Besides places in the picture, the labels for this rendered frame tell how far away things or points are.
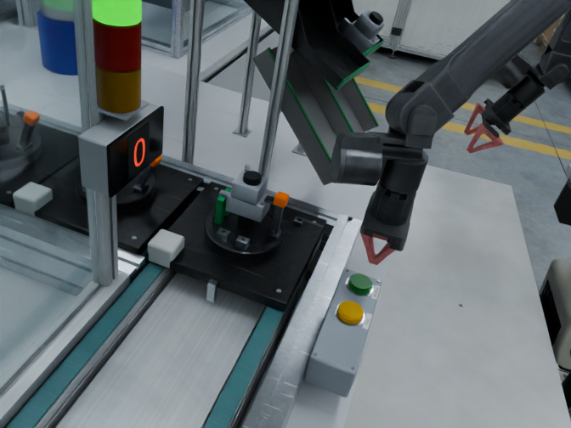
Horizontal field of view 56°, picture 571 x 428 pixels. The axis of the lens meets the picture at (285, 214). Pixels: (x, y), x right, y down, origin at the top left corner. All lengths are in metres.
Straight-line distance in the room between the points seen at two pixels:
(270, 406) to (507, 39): 0.56
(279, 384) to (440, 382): 0.31
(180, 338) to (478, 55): 0.57
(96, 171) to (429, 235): 0.81
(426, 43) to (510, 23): 4.20
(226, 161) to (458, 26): 3.80
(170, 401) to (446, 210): 0.85
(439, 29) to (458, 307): 4.00
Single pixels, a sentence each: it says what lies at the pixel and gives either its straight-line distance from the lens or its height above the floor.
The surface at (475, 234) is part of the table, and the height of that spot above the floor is 0.86.
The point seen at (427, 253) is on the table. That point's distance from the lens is 1.20.
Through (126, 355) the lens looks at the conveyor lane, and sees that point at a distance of 0.82.
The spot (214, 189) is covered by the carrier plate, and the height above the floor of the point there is 0.97.
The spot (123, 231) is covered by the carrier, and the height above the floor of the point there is 0.97.
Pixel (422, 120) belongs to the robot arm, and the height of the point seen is 1.28.
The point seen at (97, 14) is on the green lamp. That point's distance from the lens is 0.62.
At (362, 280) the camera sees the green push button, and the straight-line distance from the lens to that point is 0.90.
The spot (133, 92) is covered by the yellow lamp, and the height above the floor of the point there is 1.28.
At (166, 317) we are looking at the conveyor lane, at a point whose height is 0.92.
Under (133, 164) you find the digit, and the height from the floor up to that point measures 1.19.
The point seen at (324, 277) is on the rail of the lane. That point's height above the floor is 0.95.
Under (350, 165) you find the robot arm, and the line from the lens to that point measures 0.72.
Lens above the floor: 1.57
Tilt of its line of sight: 36 degrees down
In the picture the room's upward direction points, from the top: 12 degrees clockwise
